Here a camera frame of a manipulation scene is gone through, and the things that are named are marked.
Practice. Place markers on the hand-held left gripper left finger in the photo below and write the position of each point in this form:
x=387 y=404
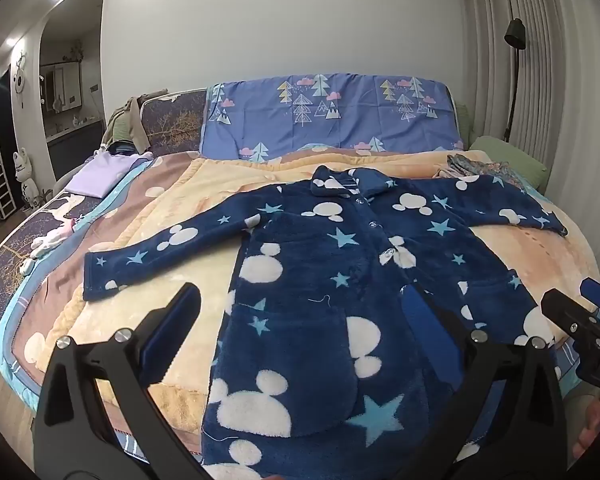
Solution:
x=180 y=310

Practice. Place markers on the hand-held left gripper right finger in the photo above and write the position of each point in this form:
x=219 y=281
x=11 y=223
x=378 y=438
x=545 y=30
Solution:
x=415 y=310

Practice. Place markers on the navy star-print fleece pajama top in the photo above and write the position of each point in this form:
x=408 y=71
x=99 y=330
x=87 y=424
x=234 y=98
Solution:
x=305 y=270

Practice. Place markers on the floral folded clothes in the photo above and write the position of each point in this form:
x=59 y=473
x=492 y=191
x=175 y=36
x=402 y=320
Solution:
x=485 y=167

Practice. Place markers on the person's right hand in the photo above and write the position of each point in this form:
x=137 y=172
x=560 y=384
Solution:
x=592 y=425

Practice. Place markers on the beige plush blanket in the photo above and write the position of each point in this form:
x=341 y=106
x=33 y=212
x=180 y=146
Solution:
x=205 y=185

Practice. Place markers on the pink folded cloth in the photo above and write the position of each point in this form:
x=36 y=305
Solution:
x=445 y=173

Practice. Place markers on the white and pink socks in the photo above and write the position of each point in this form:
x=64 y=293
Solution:
x=55 y=237

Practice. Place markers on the lilac folded cloth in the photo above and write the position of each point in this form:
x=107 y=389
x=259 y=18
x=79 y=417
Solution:
x=105 y=175

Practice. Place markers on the green pillow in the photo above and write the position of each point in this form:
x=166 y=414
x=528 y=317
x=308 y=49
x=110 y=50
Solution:
x=510 y=157

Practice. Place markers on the dark branch-print bed sheet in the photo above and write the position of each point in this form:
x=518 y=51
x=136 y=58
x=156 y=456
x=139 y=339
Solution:
x=10 y=250

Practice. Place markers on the dark branch-print pillow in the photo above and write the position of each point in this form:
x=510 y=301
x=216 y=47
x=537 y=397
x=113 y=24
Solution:
x=172 y=125

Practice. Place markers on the olive garment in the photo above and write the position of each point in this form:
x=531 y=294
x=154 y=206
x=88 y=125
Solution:
x=130 y=120

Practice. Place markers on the blue tree-print pillow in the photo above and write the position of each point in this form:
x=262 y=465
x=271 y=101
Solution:
x=340 y=125

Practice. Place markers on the white cat figurine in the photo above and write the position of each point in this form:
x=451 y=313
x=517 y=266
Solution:
x=25 y=175

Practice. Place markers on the white pleated curtain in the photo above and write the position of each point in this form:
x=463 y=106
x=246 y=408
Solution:
x=560 y=85

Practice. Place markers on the white shelf rack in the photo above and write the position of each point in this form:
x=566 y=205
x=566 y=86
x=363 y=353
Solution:
x=0 y=185

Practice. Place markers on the black floor lamp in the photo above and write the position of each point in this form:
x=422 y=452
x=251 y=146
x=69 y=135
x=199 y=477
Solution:
x=514 y=35

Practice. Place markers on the wall mirror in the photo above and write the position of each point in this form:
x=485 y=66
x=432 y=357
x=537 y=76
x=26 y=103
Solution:
x=62 y=85

